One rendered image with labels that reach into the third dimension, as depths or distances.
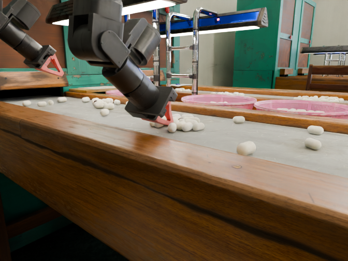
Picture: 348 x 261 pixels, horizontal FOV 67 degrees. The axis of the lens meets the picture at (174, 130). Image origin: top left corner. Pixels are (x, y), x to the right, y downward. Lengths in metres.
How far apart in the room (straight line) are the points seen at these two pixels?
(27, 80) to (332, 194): 1.17
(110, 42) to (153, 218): 0.26
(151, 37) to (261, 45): 3.03
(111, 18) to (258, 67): 3.12
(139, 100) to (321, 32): 5.35
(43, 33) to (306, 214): 1.28
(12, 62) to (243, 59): 2.81
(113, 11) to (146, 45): 0.09
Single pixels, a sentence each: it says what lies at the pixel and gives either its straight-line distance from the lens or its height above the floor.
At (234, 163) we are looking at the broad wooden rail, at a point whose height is 0.76.
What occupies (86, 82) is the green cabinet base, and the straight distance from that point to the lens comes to 1.45.
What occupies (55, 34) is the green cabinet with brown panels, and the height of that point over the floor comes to 1.02.
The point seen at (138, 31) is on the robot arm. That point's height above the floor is 0.94.
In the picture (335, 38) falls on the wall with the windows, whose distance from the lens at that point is 5.68.
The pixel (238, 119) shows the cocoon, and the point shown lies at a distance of 0.68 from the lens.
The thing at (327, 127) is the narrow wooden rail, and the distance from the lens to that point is 0.67.
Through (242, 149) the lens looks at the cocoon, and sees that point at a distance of 0.43.
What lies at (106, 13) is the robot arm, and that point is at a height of 0.96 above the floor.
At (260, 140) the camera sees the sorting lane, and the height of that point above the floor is 0.74.
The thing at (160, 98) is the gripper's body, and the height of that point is 0.82.
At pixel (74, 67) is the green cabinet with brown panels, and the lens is 1.42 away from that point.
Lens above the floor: 0.88
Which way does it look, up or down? 13 degrees down
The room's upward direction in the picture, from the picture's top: straight up
